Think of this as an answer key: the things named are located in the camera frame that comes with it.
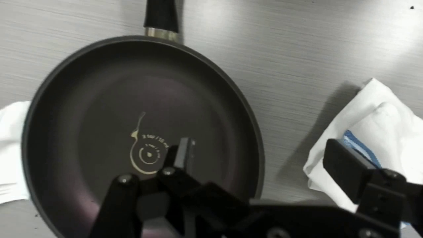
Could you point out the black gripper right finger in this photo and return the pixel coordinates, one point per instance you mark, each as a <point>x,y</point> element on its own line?
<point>383,196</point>

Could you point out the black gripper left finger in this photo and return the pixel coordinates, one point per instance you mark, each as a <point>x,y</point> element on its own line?
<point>192,209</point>

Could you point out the small white blue-striped towel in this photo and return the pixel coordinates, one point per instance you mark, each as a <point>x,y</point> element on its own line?
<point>383,129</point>

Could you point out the dark nonstick frying pan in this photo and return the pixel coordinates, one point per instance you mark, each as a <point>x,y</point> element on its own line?
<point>118,105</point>

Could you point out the large white blue-striped towel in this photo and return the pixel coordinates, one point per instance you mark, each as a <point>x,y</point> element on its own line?
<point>13,180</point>

